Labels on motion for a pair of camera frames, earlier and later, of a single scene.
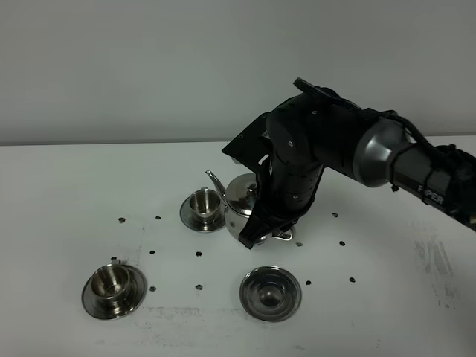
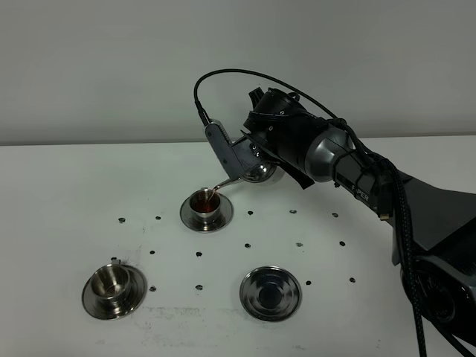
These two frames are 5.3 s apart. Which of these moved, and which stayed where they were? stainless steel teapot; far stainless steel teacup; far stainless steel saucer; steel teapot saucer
Moved: stainless steel teapot
Stayed: steel teapot saucer; far stainless steel teacup; far stainless steel saucer
